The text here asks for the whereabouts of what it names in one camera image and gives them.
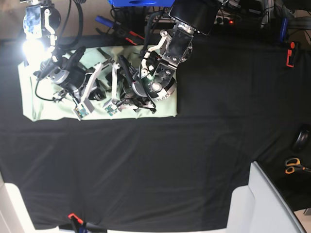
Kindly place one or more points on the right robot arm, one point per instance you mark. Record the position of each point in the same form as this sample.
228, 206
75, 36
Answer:
45, 56

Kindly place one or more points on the black round object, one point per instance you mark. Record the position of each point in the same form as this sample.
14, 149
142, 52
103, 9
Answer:
301, 140

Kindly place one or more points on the red black clamp right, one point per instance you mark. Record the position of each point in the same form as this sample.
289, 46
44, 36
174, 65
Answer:
291, 55

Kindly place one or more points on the orange handled scissors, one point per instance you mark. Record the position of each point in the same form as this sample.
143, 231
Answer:
294, 165

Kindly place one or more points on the red blue clamp bottom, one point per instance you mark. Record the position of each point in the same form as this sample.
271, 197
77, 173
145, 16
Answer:
77, 225

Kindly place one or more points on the red black clamp top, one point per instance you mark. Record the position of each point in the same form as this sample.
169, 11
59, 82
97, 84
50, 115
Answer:
130, 36

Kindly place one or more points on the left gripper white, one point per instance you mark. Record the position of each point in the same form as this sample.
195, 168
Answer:
115, 105

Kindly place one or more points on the white chair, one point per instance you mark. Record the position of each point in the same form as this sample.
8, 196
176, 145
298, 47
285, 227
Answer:
258, 207
14, 217

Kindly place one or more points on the white chair right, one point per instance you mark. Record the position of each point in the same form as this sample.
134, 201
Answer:
258, 207

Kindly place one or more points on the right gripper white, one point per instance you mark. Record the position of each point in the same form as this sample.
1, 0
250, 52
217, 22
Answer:
93, 93

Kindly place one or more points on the black table cloth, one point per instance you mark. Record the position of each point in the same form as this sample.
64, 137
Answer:
238, 102

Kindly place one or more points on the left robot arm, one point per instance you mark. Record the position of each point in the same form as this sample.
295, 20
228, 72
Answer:
153, 80

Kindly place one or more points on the white chair left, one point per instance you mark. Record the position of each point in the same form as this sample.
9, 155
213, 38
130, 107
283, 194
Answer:
14, 217

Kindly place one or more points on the blue handled tool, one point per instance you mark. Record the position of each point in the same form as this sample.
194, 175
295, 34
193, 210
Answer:
104, 21

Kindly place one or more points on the blue box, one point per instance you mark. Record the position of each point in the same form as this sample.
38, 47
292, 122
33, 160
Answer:
149, 3

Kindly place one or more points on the white power strip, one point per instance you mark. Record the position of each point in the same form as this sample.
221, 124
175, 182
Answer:
224, 19

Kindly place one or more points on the red black clamp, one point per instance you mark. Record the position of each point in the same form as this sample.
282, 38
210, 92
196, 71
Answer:
291, 55
130, 36

